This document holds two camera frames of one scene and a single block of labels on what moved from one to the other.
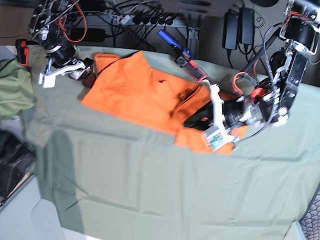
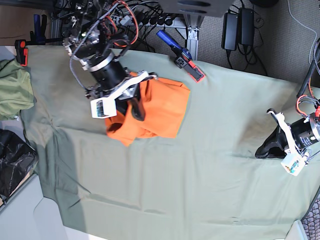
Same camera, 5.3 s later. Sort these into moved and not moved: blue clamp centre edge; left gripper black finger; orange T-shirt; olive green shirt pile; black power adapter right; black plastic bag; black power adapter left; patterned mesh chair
Moved: left gripper black finger; orange T-shirt
Not moved: black power adapter right; olive green shirt pile; black power adapter left; patterned mesh chair; blue clamp centre edge; black plastic bag
